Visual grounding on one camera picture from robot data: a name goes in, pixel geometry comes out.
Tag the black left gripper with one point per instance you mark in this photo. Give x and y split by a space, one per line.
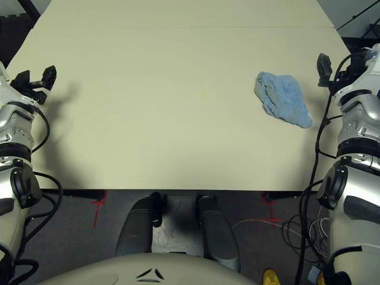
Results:
37 90

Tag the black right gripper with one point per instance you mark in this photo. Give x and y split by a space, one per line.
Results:
354 66

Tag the light blue rag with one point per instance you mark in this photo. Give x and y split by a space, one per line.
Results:
285 95

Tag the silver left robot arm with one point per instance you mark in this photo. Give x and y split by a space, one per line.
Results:
15 124

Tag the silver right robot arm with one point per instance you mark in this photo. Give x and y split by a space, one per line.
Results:
359 112

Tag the black foam floor mat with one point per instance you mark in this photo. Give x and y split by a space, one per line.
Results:
12 38

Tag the grey left robot leg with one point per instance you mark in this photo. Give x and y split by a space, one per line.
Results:
136 225

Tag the grey robot leg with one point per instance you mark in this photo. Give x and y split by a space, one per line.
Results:
136 225
216 231

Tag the grey right robot leg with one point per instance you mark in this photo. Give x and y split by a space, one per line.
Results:
216 231

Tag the small grey-blue box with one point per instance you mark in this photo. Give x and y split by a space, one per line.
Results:
314 273

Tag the yellow floor object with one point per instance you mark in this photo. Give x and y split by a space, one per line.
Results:
270 277

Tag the black camera tripod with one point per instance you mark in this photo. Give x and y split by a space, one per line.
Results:
347 22

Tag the black diagonal frame strut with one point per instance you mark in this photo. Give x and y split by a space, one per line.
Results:
32 8

